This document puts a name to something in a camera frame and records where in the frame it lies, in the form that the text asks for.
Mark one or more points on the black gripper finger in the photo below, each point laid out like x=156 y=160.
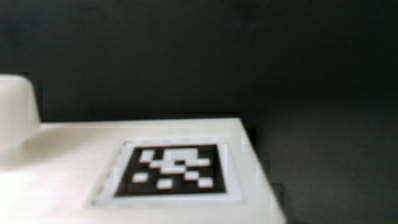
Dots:
x=19 y=121

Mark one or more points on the white small drawer box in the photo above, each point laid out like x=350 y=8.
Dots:
x=149 y=172

